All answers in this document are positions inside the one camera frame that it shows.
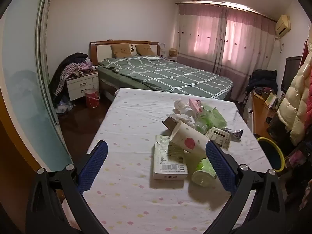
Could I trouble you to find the pile of clothes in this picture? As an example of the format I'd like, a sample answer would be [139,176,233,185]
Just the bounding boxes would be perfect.
[49,52,93,103]

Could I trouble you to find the beige air conditioner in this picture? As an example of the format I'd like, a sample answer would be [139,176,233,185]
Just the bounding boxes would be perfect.
[275,15,291,36]

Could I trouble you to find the dark bin with yellow rim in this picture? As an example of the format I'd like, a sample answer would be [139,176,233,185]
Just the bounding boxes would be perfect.
[257,137,285,171]

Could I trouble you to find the small white bottle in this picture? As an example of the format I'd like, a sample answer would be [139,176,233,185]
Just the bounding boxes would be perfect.
[174,99,193,115]

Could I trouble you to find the white nightstand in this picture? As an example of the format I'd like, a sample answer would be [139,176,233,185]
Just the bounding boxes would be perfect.
[66,69,100,101]

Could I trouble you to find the pink floral garment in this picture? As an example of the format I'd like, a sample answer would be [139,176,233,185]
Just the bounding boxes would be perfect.
[285,149,312,171]

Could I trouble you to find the green plastic cup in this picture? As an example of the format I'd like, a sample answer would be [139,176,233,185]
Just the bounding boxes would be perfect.
[191,158,217,185]

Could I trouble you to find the frosted glass wardrobe door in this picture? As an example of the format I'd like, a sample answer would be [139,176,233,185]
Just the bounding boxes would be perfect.
[0,0,75,173]

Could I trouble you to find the green checked duvet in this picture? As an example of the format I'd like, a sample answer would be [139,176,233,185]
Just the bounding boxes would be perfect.
[98,56,233,97]

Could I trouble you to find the red quilted jacket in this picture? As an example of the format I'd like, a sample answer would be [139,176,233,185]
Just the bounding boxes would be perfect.
[302,38,312,61]

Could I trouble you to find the crushed printed paper cup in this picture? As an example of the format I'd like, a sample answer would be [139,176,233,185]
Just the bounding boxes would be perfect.
[205,127,231,150]

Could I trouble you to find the white tissue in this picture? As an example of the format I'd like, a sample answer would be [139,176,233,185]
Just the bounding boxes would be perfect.
[166,113,195,127]

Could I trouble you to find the paper cup with apple print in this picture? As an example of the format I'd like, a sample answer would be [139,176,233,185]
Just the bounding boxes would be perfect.
[169,122,210,154]

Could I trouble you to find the brown cardboard box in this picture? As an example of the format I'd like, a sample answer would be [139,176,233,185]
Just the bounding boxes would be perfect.
[162,116,179,133]

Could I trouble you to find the cream puffer jacket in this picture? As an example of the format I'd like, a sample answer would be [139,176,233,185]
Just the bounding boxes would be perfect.
[277,43,312,145]

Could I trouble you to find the wooden desk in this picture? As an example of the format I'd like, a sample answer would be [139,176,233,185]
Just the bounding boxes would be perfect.
[251,88,281,139]

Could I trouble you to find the pink and white curtains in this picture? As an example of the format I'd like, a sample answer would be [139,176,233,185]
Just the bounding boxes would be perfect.
[177,3,277,100]

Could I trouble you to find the green plastic packet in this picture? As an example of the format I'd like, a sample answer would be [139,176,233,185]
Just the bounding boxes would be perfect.
[195,102,228,133]

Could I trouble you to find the white box with barcode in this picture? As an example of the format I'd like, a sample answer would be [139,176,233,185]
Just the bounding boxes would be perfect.
[153,135,189,180]

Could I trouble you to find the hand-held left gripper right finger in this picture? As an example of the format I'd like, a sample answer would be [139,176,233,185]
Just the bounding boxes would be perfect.
[202,140,285,234]

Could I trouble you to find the heap of dark clothes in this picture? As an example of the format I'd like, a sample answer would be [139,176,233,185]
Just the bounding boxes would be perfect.
[247,69,278,95]

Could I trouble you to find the silver snack wrapper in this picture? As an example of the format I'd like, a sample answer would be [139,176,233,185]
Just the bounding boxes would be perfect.
[223,128,244,141]

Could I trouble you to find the wooden bed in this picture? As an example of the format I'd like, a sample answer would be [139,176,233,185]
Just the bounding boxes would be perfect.
[88,40,234,101]

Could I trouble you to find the brown pillow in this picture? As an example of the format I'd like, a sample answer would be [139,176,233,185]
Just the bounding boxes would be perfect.
[111,43,132,58]
[135,44,155,56]

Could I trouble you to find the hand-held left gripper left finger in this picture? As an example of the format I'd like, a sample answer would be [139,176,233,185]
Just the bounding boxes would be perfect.
[26,140,109,234]

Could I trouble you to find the black television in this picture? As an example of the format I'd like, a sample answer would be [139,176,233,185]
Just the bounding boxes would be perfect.
[280,56,303,94]

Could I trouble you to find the pink and white carton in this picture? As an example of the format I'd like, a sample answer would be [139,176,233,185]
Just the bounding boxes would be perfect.
[189,98,205,121]

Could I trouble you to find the red bucket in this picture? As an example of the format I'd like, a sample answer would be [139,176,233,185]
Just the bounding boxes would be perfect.
[85,89,101,109]

